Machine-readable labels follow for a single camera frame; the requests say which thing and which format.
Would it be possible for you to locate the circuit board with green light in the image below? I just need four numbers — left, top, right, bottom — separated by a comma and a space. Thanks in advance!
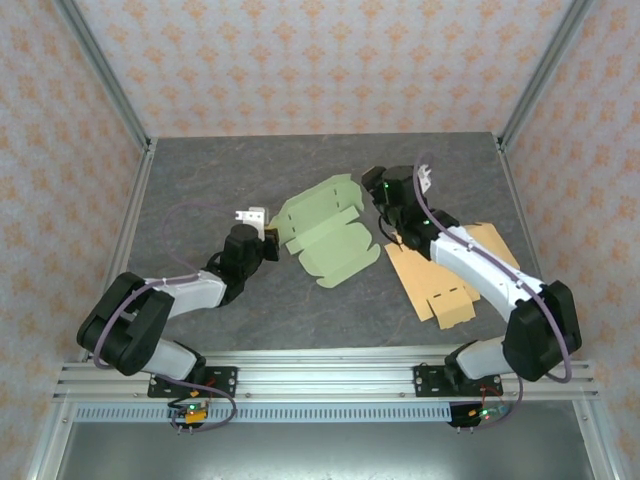
449, 399, 511, 430

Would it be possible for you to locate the green paper box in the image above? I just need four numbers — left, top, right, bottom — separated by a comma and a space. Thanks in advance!
272, 173, 382, 290

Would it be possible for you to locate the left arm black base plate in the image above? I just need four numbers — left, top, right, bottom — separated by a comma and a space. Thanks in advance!
147, 366, 239, 400

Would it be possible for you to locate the circuit board with yellow connector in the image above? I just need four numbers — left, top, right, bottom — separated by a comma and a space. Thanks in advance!
167, 399, 211, 432

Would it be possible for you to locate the aluminium mounting rail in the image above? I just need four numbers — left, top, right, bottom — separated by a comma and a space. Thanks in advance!
52, 349, 599, 402

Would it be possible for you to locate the aluminium frame post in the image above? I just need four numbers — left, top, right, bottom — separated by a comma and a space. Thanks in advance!
52, 0, 154, 154
497, 0, 596, 154

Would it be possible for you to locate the slotted grey cable duct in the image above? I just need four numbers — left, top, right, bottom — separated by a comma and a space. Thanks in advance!
73, 403, 454, 424

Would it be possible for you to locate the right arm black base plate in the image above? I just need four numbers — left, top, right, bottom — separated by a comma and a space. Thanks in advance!
413, 363, 504, 400

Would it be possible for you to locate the orange paper box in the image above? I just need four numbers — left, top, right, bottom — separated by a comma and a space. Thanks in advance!
384, 222, 521, 331

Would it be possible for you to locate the aluminium table side rail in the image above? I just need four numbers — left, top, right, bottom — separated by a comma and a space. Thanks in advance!
494, 134, 571, 360
77, 138, 159, 362

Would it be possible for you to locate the grey metal sheet panel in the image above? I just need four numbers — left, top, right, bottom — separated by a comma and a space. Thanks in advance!
27, 399, 624, 480

